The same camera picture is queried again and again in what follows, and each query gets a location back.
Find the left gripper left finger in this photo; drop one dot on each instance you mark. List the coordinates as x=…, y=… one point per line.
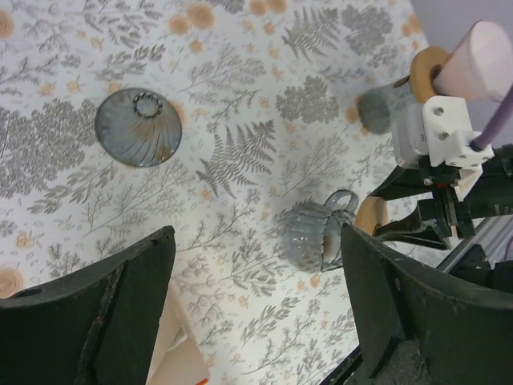
x=97, y=325

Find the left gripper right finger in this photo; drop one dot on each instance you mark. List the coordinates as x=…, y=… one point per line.
x=418, y=325

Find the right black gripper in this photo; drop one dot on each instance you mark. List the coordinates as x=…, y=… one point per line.
x=441, y=217

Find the wooden ring dripper holder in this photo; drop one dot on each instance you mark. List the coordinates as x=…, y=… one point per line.
x=426, y=65

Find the white paper coffee filter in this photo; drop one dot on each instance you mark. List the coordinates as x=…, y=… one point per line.
x=480, y=68

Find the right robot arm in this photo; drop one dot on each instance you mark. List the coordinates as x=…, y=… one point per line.
x=491, y=196

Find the grey ribbed glass dripper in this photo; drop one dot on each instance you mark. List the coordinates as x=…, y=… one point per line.
x=138, y=127

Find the grey glass carafe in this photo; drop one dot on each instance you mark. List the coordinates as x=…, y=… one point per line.
x=378, y=107

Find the grey glass pitcher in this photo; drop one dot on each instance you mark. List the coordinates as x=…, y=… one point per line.
x=312, y=232

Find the floral tablecloth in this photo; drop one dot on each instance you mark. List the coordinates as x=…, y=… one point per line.
x=266, y=92

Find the aluminium frame rail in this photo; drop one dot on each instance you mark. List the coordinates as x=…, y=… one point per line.
x=493, y=240

